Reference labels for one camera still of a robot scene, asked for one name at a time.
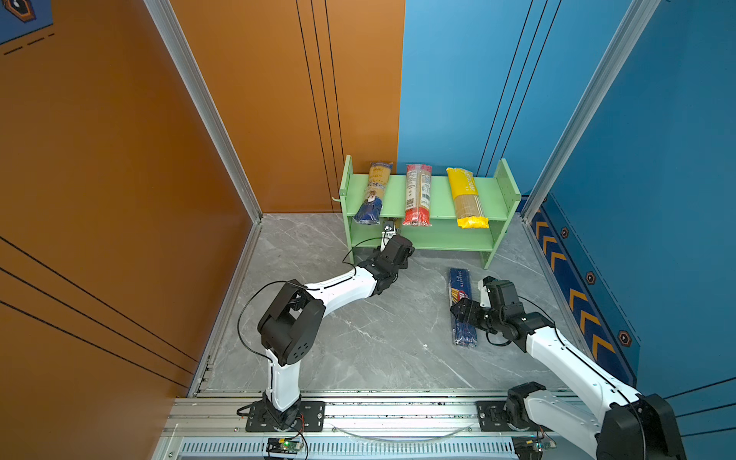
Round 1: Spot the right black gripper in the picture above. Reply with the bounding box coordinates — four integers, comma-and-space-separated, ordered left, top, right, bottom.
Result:
449, 297, 504, 333

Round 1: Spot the blue Barilla spaghetti box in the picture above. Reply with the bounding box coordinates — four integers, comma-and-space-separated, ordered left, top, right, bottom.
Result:
448, 268, 478, 347

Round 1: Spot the blue yellow spaghetti bag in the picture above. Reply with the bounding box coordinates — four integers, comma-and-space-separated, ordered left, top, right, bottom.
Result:
353, 162, 393, 225

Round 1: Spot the red white spaghetti bag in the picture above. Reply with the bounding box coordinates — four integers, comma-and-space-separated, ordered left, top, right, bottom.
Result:
402, 164, 432, 227

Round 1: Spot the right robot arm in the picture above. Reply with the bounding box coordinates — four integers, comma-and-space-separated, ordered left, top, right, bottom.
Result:
450, 277, 686, 459

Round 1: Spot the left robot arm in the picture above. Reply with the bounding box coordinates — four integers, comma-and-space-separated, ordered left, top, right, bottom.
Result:
236, 235, 415, 430

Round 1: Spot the green wooden two-tier shelf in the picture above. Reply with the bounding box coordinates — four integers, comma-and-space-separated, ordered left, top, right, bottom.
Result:
339, 157, 521, 268

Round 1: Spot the right green circuit board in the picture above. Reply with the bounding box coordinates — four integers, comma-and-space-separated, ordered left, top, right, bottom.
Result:
512, 438, 557, 460

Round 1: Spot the green circuit board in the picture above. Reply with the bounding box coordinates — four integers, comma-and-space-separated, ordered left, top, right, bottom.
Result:
266, 437, 309, 459
512, 438, 557, 460

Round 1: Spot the left green circuit board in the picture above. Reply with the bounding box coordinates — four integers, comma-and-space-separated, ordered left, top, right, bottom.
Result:
266, 437, 309, 459

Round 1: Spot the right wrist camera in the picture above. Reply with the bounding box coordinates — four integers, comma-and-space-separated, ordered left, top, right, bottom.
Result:
478, 281, 491, 309

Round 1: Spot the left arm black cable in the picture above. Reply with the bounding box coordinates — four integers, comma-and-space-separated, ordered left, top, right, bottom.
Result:
237, 237, 386, 363

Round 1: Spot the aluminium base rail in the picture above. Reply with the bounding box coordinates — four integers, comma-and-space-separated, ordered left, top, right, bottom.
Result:
152, 390, 592, 459

